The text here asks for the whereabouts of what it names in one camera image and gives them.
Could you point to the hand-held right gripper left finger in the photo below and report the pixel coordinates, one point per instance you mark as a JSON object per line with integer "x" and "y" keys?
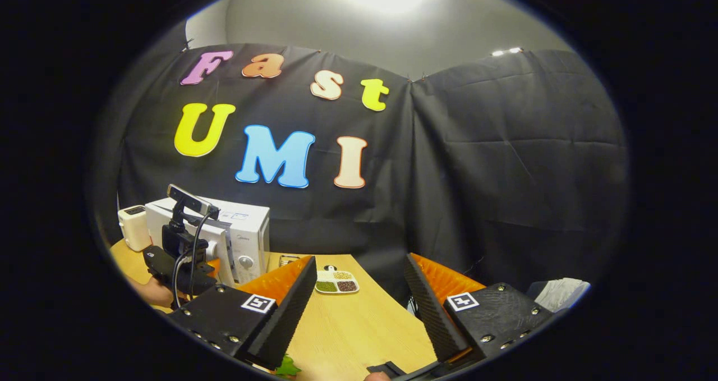
{"x": 286, "y": 319}

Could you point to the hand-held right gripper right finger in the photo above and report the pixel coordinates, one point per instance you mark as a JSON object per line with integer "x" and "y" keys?
{"x": 432, "y": 319}

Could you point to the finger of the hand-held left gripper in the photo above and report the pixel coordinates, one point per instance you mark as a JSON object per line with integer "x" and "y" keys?
{"x": 213, "y": 269}

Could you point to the sandwich with green lettuce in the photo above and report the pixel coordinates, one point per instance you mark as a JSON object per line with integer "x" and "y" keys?
{"x": 287, "y": 367}

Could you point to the white microwave oven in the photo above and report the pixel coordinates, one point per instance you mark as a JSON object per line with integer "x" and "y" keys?
{"x": 247, "y": 229}

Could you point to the white toaster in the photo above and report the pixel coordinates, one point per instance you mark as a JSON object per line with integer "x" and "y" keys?
{"x": 134, "y": 226}

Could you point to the metal utensil holder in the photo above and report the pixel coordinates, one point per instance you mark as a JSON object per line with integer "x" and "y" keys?
{"x": 289, "y": 260}

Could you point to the white divided dish of grains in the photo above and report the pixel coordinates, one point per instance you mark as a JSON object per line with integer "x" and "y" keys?
{"x": 336, "y": 283}

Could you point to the grey cloth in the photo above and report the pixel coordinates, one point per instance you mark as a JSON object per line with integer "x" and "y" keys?
{"x": 561, "y": 294}

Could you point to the small ceiling light panel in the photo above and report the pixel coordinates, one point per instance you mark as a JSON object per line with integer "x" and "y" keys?
{"x": 506, "y": 51}

